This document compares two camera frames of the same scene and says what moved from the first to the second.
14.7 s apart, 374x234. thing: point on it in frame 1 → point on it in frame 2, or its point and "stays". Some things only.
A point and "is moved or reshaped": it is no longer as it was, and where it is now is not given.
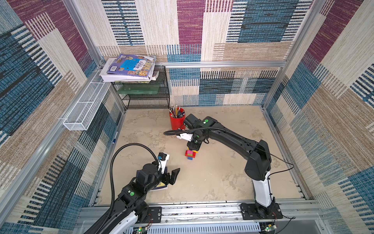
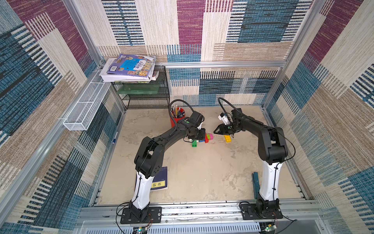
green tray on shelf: x=139 y=89 stays
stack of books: x=124 y=68 stays
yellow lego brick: x=193 y=150 is moved or reshaped
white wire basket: x=85 y=109 stays
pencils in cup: x=175 y=112 stays
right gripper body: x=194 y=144 → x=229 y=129
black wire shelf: x=147 y=101 stays
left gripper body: x=164 y=178 → x=200 y=135
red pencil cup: x=178 y=123 stays
